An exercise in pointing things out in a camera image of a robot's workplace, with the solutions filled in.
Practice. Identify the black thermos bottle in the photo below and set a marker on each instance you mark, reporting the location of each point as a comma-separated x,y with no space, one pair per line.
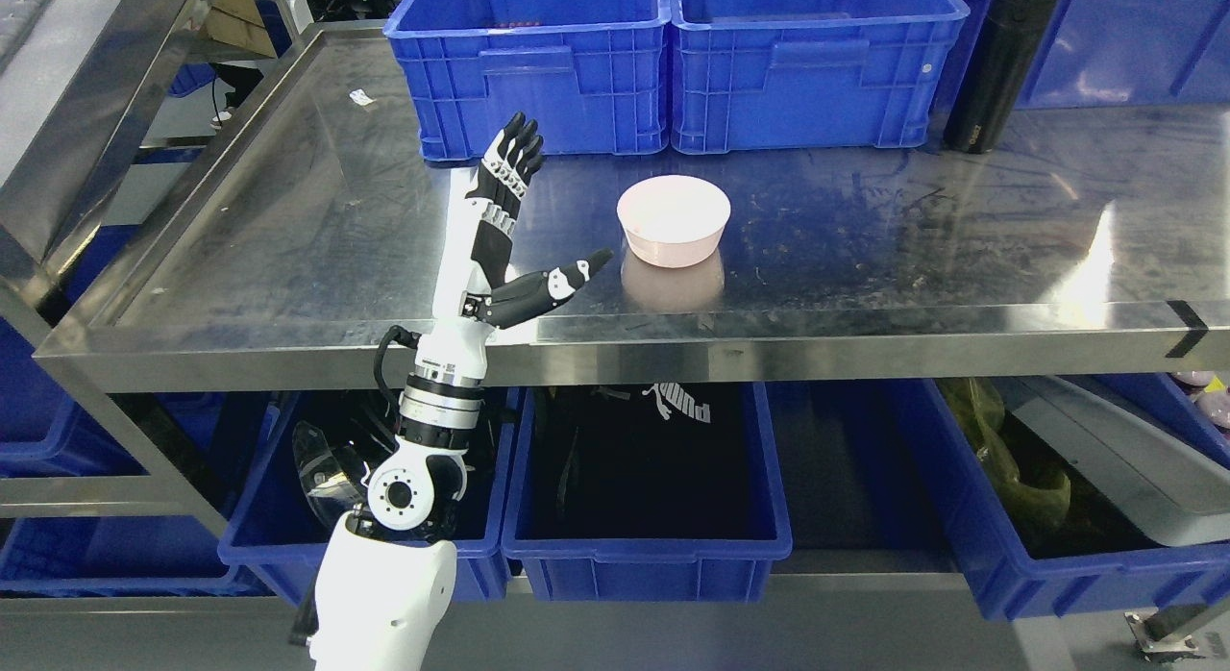
1009,37

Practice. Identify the blue crate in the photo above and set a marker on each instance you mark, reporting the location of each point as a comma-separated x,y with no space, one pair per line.
1098,53
785,74
592,73

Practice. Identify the yellow green plastic bag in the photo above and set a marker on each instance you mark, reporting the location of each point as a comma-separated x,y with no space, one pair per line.
1029,480

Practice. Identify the black helmet with visor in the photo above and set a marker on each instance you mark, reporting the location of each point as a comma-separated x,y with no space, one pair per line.
332,459

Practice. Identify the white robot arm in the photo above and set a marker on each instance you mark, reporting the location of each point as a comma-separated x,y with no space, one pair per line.
389,572

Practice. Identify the blue crate top middle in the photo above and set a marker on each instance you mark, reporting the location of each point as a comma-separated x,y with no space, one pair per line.
785,74

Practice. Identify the blue crate top right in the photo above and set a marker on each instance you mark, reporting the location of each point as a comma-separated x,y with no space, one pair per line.
1098,53

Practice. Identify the blue bin lower middle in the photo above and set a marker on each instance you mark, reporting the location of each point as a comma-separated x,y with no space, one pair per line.
651,569

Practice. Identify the blue crate top left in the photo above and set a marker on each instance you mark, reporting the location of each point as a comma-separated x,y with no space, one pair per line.
592,73

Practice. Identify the blue bin lower right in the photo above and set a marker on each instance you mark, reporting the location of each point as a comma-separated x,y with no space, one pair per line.
1006,581

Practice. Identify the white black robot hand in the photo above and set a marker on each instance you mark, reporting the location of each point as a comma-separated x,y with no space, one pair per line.
471,283

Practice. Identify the black puma bag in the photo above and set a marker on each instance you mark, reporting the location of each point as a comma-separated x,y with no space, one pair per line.
658,460

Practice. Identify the pink plastic bowl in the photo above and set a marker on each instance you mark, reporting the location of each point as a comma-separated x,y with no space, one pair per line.
673,221

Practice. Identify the stainless steel shelf table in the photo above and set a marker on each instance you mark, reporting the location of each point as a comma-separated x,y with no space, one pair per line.
1090,241

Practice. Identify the blue bin far left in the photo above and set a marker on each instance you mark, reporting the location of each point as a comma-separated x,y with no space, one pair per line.
47,435

